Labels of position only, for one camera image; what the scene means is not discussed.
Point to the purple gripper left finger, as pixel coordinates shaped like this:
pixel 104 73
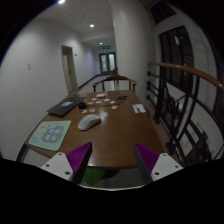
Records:
pixel 72 165

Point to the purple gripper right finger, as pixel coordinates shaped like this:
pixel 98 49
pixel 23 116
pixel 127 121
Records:
pixel 153 166

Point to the white computer mouse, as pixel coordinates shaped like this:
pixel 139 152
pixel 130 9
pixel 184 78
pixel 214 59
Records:
pixel 88 122

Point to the green cartoon mouse pad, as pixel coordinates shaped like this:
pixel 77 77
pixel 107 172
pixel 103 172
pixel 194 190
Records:
pixel 49 135

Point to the green object under table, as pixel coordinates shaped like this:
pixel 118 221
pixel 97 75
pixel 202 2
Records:
pixel 93 176

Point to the white notepad with pen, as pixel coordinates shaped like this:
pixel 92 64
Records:
pixel 139 108

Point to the small black round object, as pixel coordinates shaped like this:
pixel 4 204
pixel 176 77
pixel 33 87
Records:
pixel 82 105

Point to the black laptop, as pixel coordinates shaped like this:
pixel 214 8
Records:
pixel 62 108

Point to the black metal railing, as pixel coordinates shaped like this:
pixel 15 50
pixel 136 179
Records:
pixel 191 111

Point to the white paper card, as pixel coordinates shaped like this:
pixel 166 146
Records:
pixel 100 96

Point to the wooden chair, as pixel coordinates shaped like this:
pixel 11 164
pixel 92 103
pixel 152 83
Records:
pixel 132 83

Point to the double glass door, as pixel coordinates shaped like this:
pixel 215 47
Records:
pixel 107 62

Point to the wooden handrail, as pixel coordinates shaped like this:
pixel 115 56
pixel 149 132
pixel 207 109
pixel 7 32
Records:
pixel 199 73

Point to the white side door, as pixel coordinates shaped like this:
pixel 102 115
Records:
pixel 69 68

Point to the green exit sign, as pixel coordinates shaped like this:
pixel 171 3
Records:
pixel 106 47

